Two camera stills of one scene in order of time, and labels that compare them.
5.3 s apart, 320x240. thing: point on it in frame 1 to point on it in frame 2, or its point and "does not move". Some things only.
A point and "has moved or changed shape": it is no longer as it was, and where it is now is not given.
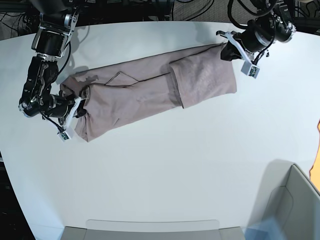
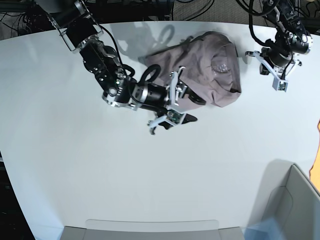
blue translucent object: x=269 y=229 does not move
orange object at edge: x=314 y=173 does not move
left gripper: x=58 y=106 to x=159 y=95
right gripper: x=259 y=34 to x=278 y=57
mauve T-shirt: x=128 y=89 has moved or changed shape
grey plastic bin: x=287 y=196 does not move
